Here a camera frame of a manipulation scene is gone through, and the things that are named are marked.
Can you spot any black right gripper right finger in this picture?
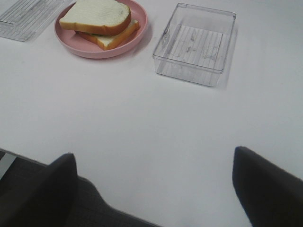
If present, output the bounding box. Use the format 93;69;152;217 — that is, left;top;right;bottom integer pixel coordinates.
232;146;303;227

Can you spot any pink round plate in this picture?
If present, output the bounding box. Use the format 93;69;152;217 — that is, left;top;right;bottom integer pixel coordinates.
54;0;148;59

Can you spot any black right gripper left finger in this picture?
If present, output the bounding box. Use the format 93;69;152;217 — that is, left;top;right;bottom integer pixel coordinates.
0;154;78;227

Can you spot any clear left plastic tray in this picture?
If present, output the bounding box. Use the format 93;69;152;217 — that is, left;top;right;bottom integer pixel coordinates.
0;0;71;42

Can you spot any clear right plastic tray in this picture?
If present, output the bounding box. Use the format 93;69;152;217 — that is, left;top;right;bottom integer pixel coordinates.
152;3;236;87

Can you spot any clear plastic tray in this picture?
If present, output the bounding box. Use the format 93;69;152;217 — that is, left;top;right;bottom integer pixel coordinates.
0;0;71;42
152;3;236;87

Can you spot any bread slice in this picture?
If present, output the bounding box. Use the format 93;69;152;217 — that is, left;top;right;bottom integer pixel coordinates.
77;19;140;51
59;0;131;35

